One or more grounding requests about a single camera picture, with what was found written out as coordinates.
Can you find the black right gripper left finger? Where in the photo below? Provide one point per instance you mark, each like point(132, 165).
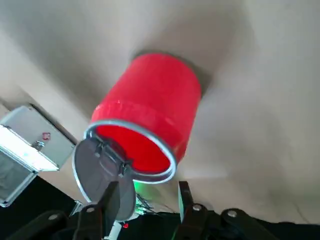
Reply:
point(97, 222)

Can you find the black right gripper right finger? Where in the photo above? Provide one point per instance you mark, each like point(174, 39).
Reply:
point(200, 225)

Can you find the red push-button trash can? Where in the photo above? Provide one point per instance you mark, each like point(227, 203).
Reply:
point(155, 100)

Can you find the silver aluminium case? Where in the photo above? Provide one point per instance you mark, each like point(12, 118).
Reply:
point(30, 150)

